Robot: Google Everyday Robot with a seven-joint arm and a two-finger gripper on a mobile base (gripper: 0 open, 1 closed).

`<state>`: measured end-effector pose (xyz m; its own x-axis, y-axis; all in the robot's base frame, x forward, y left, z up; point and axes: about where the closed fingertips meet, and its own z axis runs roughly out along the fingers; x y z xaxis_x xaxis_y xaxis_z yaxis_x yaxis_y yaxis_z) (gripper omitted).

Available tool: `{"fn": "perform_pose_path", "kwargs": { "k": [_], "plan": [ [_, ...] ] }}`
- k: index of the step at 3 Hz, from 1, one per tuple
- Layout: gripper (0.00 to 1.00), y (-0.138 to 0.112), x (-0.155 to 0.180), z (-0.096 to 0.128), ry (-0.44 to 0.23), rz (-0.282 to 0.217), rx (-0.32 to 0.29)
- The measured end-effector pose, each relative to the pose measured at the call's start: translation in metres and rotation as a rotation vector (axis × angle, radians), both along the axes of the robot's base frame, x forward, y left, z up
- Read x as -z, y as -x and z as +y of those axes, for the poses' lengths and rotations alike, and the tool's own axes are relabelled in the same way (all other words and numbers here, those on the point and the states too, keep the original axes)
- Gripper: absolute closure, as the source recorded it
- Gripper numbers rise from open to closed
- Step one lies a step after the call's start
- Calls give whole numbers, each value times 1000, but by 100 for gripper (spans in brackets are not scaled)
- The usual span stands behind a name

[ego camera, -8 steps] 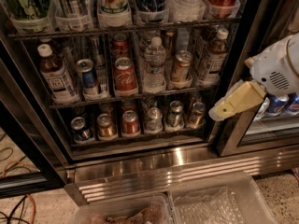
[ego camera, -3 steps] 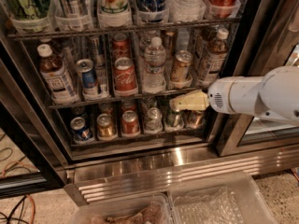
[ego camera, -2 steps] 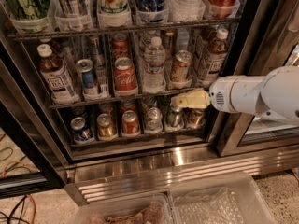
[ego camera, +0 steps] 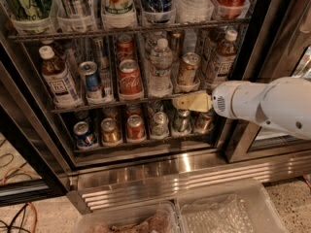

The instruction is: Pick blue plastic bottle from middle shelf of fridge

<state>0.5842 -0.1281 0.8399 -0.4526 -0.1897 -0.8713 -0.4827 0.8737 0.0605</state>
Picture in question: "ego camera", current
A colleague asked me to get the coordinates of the yellow taped gripper finger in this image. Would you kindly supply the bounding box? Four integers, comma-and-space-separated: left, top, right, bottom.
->
172, 90, 212, 113

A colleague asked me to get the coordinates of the tea bottle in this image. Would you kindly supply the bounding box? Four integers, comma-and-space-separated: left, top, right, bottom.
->
206, 29, 238, 91
202, 26, 226, 73
39, 46, 82, 109

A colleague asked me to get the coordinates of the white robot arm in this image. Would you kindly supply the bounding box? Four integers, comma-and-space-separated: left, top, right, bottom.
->
172, 77, 311, 140

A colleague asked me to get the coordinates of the gold soda can middle shelf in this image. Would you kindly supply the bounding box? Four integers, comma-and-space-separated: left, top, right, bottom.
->
177, 52, 201, 92

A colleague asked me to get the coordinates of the green can bottom shelf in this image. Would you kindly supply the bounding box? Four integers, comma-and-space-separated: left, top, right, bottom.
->
172, 109, 191, 136

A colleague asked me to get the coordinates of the clear water bottle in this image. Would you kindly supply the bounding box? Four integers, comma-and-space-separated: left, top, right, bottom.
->
149, 38, 173, 97

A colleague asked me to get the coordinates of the silver can bottom shelf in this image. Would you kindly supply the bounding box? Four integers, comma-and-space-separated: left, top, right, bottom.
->
151, 112, 169, 139

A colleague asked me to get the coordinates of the red can bottom shelf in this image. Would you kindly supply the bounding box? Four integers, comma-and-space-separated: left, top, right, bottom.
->
126, 115, 146, 141

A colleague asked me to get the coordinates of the fridge glass door right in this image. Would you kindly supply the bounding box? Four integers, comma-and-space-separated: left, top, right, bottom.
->
225, 0, 311, 162

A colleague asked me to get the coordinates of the fridge glass door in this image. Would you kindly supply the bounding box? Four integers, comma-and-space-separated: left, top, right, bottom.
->
0, 37, 68, 207
225, 0, 311, 162

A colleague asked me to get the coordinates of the clear bottle top shelf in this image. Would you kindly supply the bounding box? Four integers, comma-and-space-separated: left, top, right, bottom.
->
173, 0, 214, 23

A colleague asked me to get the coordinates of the blue can bottom shelf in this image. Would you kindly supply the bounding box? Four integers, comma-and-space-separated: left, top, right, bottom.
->
73, 121, 97, 148

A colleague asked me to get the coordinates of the steel fridge base grille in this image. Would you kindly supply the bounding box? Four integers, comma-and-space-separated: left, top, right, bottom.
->
67, 150, 311, 215

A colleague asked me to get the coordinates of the silver bottle top shelf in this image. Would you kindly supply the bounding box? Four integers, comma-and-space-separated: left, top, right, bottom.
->
61, 0, 91, 18

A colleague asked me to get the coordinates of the fridge glass door left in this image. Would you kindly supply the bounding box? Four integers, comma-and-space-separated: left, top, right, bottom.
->
0, 37, 68, 207

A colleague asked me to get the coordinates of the green bottle top shelf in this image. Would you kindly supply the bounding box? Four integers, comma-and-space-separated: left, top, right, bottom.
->
6, 0, 52, 21

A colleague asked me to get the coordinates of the gold can bottom right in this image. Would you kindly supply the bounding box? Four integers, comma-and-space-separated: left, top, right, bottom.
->
194, 112, 214, 133

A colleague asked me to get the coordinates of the gold can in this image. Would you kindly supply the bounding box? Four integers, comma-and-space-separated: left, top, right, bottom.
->
194, 112, 214, 133
100, 117, 121, 144

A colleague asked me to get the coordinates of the red cola can front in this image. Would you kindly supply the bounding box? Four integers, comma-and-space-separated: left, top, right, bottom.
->
118, 59, 144, 101

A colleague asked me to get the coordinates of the red cola can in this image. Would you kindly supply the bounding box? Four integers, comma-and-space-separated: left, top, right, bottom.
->
117, 34, 136, 62
118, 59, 144, 101

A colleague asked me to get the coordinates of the red cola can rear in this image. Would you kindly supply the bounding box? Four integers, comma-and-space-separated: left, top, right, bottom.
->
117, 34, 136, 62

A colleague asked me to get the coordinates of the gold can bottom left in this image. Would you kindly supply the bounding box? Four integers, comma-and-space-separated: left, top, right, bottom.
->
100, 117, 121, 144

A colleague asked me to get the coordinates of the clear plastic bin right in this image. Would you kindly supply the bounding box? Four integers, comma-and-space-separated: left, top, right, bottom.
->
175, 179, 289, 233

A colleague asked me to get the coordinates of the clear plastic bin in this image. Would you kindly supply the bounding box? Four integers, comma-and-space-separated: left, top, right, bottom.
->
175, 179, 289, 233
72, 201, 181, 233

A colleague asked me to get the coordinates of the blue soda can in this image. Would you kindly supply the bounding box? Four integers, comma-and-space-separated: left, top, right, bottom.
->
79, 61, 104, 99

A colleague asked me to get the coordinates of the clear plastic bin left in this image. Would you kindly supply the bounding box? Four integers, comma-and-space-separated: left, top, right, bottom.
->
72, 201, 181, 233

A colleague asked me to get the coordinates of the middle wire shelf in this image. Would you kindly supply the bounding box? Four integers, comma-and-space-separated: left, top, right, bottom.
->
51, 86, 227, 115

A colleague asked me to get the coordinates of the wire shelf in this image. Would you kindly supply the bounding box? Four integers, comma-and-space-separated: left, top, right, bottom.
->
51, 86, 227, 115
8, 17, 251, 42

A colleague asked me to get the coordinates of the upper wire shelf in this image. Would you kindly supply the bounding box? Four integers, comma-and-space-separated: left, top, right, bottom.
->
8, 17, 251, 42

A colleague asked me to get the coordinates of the orange cable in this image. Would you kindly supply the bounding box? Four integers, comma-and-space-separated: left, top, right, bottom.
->
0, 167, 40, 233

